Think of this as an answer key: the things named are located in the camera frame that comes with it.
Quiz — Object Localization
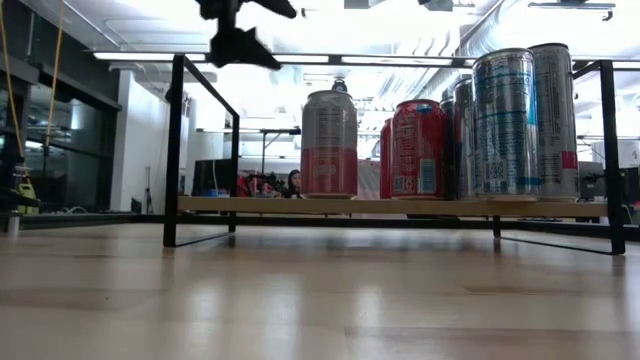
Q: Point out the ceiling track fixture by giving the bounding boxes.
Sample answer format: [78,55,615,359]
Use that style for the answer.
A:
[527,1,617,24]

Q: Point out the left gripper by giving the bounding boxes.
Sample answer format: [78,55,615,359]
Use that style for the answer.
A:
[195,0,297,71]

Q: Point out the tall silver can black lid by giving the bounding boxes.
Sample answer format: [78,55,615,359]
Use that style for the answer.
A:
[528,42,580,202]

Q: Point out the beige cloth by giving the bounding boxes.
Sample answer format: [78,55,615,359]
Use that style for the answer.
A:
[357,158,382,201]

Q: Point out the black aluminium table frame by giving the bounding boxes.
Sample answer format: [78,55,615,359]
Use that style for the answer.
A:
[0,212,640,240]

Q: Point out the silver and red soda can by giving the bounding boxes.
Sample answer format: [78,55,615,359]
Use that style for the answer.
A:
[299,89,360,200]

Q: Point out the black frame background table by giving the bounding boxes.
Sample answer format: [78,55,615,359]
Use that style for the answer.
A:
[259,128,303,174]

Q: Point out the yellow extension cable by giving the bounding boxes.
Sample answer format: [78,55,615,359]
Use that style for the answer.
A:
[0,0,65,201]

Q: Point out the silver ventilation ducts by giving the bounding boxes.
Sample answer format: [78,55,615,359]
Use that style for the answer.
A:
[369,24,476,131]

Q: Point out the wooden shelf black metal frame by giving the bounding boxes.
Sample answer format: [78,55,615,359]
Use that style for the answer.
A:
[162,53,627,256]

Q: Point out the person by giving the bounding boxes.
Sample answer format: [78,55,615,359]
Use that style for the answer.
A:
[285,168,303,200]

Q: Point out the yellow-green tool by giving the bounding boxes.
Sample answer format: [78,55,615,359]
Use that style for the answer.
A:
[17,180,42,215]

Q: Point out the black tripod stand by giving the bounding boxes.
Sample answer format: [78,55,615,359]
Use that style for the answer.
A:
[142,166,154,215]

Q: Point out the black monitor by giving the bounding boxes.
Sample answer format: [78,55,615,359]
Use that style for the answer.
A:
[192,158,239,197]
[579,160,604,200]

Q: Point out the linear ceiling light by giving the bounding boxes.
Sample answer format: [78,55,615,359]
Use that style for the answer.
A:
[91,51,640,70]

